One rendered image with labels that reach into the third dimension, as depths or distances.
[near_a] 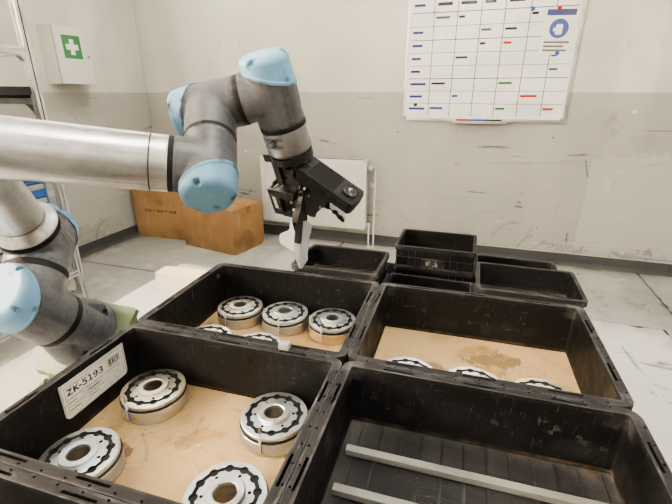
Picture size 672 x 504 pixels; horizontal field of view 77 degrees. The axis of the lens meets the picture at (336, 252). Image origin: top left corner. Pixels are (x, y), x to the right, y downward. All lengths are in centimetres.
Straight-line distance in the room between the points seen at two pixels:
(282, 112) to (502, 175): 311
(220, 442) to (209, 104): 49
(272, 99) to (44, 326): 61
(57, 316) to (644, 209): 370
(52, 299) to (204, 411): 38
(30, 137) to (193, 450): 46
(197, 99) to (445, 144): 309
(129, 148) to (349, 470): 51
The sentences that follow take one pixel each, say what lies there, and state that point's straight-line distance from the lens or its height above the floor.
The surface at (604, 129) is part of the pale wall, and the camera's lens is 372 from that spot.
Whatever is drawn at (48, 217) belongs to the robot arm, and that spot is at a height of 109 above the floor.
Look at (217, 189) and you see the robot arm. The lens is 56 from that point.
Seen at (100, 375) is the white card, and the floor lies 89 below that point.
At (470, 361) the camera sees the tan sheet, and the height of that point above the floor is 83.
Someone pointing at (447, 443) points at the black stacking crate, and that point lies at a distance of 71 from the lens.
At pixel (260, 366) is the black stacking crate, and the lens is 73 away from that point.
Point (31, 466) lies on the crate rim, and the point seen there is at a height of 93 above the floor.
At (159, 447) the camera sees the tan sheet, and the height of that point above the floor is 83.
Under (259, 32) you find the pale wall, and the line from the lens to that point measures 408.
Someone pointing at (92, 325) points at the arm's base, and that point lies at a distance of 103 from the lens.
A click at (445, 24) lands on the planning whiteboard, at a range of 364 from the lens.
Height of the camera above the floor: 132
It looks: 21 degrees down
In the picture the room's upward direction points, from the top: straight up
